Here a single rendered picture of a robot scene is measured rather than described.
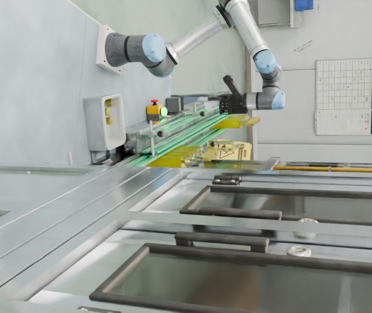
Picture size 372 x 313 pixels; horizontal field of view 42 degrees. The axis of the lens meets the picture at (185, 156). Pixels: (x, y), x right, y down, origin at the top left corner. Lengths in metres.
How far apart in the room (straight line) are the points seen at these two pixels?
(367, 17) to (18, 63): 6.65
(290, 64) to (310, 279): 7.38
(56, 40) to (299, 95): 6.38
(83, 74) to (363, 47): 6.24
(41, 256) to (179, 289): 0.23
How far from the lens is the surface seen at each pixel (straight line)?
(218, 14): 2.22
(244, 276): 0.69
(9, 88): 1.70
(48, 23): 1.90
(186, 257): 0.75
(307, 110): 8.03
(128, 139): 2.20
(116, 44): 2.15
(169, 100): 2.83
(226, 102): 2.06
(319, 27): 7.94
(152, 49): 2.09
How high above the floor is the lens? 1.84
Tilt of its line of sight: 20 degrees down
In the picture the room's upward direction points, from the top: 91 degrees clockwise
